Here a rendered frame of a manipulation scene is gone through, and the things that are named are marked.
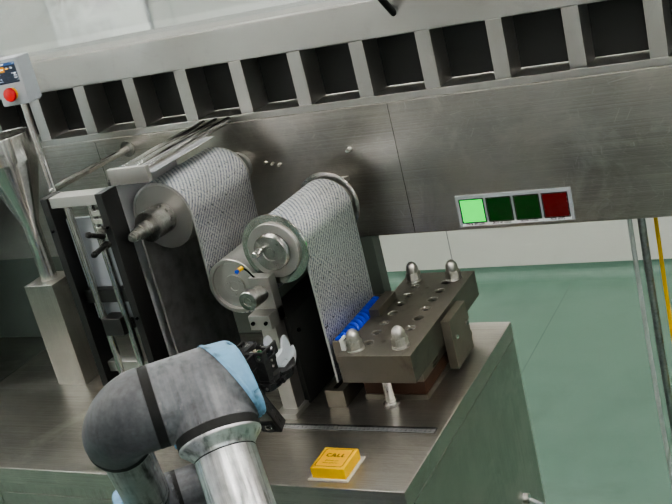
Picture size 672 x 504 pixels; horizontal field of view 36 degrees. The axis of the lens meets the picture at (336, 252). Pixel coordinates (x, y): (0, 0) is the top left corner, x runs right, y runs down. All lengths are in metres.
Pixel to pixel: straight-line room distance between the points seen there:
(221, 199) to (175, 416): 0.92
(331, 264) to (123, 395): 0.84
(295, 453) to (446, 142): 0.71
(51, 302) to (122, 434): 1.21
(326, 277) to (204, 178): 0.34
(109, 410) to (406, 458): 0.70
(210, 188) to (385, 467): 0.71
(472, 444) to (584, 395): 1.77
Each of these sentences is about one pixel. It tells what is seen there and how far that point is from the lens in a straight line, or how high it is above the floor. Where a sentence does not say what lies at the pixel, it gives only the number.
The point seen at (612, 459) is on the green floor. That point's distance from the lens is 3.52.
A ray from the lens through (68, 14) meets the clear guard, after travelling 2.45.
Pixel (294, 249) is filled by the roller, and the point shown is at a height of 1.25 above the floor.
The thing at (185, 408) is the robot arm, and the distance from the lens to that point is 1.40.
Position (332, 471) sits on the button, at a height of 0.92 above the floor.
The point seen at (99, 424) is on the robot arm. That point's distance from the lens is 1.44.
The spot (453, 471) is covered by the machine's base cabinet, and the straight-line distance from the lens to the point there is 2.06.
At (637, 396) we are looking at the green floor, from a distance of 3.84.
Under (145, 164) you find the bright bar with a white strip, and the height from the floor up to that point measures 1.46.
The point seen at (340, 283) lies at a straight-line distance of 2.19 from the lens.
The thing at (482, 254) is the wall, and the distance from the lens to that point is 4.97.
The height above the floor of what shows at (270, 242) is 1.27.
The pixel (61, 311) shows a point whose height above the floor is 1.10.
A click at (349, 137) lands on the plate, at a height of 1.37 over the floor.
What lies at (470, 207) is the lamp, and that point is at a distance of 2.25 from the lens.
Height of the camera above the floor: 1.90
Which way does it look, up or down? 19 degrees down
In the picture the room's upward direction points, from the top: 14 degrees counter-clockwise
